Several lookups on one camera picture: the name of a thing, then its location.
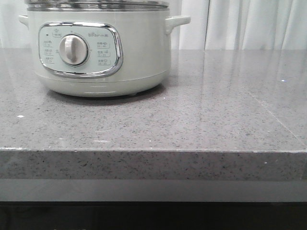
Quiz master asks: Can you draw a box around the glass pot lid steel rim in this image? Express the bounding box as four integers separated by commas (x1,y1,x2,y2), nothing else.
25,0,169,12

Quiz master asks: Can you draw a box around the pale green electric cooking pot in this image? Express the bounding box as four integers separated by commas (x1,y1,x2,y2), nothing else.
18,7,191,97

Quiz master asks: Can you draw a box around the white curtain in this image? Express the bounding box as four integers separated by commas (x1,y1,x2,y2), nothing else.
0,0,307,50

